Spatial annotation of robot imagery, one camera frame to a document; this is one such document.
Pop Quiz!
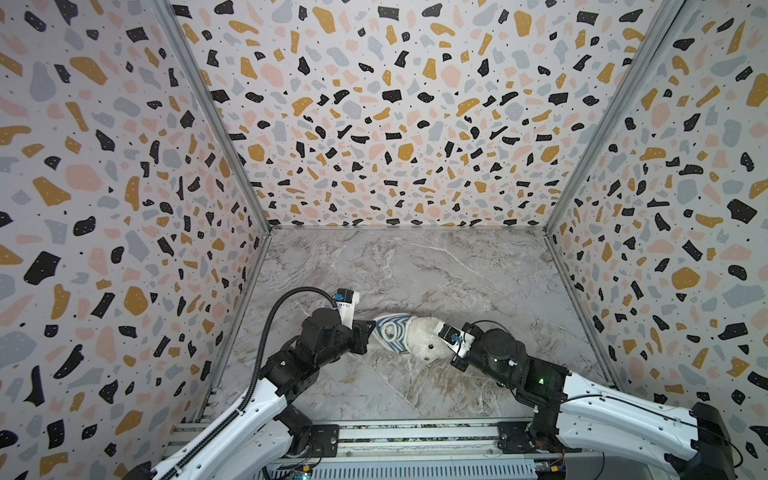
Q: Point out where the blue white striped knit sweater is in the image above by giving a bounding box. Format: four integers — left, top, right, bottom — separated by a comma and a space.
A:
372, 313, 413, 355

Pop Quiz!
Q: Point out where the white fluffy teddy bear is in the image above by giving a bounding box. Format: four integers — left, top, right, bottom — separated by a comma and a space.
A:
404, 316, 454, 362

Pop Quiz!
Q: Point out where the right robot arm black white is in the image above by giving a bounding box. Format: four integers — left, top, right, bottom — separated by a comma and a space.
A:
435, 323, 744, 479

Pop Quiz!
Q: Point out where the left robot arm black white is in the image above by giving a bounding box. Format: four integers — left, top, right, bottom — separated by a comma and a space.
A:
126, 308, 376, 479

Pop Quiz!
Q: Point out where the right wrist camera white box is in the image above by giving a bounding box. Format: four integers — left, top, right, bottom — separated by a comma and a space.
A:
435, 322, 475, 358

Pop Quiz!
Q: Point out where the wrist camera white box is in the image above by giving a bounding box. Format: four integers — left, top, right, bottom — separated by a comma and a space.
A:
435, 322, 475, 358
334, 288, 360, 328

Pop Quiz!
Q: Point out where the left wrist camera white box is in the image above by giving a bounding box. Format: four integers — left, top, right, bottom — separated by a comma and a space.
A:
334, 288, 360, 328

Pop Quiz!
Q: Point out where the right thin black cable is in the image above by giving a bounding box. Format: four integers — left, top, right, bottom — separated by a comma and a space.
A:
467, 319, 517, 337

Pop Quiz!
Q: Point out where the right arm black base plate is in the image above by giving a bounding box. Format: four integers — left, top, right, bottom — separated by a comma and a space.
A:
496, 421, 573, 455

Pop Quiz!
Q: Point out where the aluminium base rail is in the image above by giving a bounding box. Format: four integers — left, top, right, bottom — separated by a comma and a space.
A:
161, 418, 607, 480

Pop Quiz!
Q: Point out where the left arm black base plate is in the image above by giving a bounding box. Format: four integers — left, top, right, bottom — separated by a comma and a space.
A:
255, 420, 340, 462

